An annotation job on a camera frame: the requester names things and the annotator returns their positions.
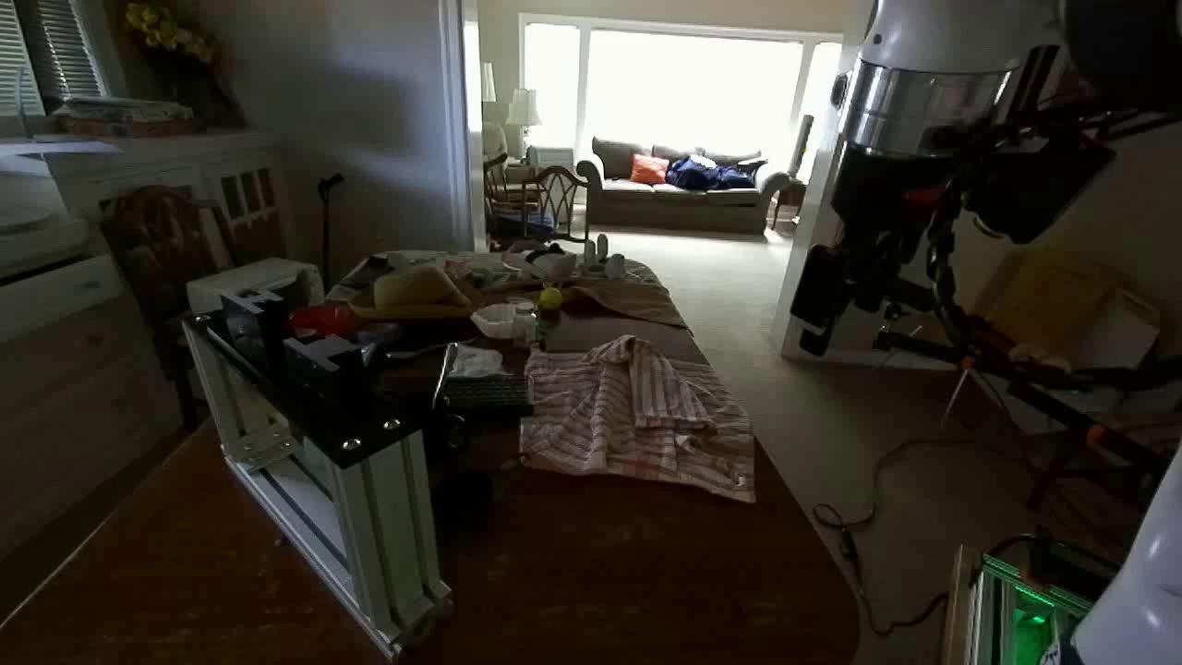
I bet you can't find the white window shutter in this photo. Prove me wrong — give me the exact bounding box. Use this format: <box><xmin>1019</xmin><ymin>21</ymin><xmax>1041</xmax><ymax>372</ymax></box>
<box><xmin>0</xmin><ymin>0</ymin><xmax>125</xmax><ymax>121</ymax></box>

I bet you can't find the white bowl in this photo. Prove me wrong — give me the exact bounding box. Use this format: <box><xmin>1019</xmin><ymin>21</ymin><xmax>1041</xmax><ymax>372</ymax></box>
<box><xmin>468</xmin><ymin>301</ymin><xmax>525</xmax><ymax>345</ymax></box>

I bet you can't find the yellow straw hat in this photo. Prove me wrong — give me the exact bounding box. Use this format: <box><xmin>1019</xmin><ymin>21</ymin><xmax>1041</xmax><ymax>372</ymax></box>
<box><xmin>371</xmin><ymin>264</ymin><xmax>475</xmax><ymax>327</ymax></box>

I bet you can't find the red bowl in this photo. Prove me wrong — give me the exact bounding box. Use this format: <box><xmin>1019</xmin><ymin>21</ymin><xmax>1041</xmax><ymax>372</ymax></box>
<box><xmin>290</xmin><ymin>301</ymin><xmax>364</xmax><ymax>345</ymax></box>

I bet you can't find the green-lit control box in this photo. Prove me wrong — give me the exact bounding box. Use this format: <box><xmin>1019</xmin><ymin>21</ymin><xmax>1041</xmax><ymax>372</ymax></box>
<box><xmin>946</xmin><ymin>535</ymin><xmax>1111</xmax><ymax>665</ymax></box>

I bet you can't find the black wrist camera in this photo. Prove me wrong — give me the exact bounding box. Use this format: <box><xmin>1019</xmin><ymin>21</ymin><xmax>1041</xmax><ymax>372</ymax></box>
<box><xmin>957</xmin><ymin>121</ymin><xmax>1119</xmax><ymax>246</ymax></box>

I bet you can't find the white wooden rack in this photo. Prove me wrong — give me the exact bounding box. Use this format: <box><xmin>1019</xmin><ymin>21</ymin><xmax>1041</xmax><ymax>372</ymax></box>
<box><xmin>183</xmin><ymin>272</ymin><xmax>456</xmax><ymax>660</ymax></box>

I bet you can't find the brown woven placemat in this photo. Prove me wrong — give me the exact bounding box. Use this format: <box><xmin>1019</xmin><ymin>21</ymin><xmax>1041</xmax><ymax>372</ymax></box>
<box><xmin>564</xmin><ymin>250</ymin><xmax>689</xmax><ymax>328</ymax></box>

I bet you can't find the white table lamp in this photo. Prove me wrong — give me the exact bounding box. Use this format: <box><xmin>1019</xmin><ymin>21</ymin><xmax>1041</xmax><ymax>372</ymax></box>
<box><xmin>502</xmin><ymin>85</ymin><xmax>548</xmax><ymax>159</ymax></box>

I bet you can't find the black floor cable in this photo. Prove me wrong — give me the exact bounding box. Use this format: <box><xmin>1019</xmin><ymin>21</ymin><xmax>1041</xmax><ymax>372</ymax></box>
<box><xmin>809</xmin><ymin>428</ymin><xmax>992</xmax><ymax>639</ymax></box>

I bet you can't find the dark wooden armchair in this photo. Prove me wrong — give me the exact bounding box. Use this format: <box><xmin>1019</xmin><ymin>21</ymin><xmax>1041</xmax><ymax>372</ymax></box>
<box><xmin>482</xmin><ymin>152</ymin><xmax>600</xmax><ymax>250</ymax></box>

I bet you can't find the red striped white cloth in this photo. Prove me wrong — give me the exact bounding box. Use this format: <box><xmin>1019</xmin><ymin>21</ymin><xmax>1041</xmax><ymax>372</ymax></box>
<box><xmin>516</xmin><ymin>328</ymin><xmax>761</xmax><ymax>506</ymax></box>

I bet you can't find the yellow cardboard box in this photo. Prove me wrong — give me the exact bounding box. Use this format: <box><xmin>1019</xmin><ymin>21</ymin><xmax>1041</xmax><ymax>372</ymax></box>
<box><xmin>976</xmin><ymin>246</ymin><xmax>1163</xmax><ymax>372</ymax></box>

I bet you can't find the yellow flower bouquet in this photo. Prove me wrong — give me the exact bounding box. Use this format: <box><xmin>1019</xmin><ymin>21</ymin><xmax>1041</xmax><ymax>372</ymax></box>
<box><xmin>119</xmin><ymin>0</ymin><xmax>225</xmax><ymax>69</ymax></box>

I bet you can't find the black camera tripod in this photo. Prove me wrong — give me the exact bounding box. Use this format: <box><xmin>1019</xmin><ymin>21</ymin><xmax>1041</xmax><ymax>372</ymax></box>
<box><xmin>878</xmin><ymin>291</ymin><xmax>1182</xmax><ymax>510</ymax></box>

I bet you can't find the white plastic box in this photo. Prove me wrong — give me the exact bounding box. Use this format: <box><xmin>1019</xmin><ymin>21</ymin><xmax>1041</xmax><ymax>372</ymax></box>
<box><xmin>183</xmin><ymin>255</ymin><xmax>329</xmax><ymax>322</ymax></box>

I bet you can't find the blue blanket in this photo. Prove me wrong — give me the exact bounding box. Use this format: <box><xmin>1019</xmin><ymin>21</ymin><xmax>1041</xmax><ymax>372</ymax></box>
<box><xmin>664</xmin><ymin>147</ymin><xmax>761</xmax><ymax>191</ymax></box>

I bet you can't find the white sideboard cabinet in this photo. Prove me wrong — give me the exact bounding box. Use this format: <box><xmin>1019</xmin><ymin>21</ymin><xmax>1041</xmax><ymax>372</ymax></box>
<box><xmin>0</xmin><ymin>127</ymin><xmax>301</xmax><ymax>557</ymax></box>

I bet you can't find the brown wooden dining chair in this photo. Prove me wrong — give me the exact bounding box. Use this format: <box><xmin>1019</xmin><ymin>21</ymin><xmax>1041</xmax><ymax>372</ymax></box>
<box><xmin>98</xmin><ymin>180</ymin><xmax>238</xmax><ymax>428</ymax></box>

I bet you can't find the orange cushion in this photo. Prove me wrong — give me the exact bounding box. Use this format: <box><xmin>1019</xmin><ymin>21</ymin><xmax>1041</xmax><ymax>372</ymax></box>
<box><xmin>625</xmin><ymin>152</ymin><xmax>673</xmax><ymax>189</ymax></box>

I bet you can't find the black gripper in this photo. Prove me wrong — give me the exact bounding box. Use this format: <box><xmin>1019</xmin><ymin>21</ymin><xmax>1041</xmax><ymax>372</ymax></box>
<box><xmin>789</xmin><ymin>146</ymin><xmax>979</xmax><ymax>361</ymax></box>

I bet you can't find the dark grey sofa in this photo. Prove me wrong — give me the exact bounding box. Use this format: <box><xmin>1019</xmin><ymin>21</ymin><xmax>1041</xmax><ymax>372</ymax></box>
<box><xmin>573</xmin><ymin>134</ymin><xmax>791</xmax><ymax>237</ymax></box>

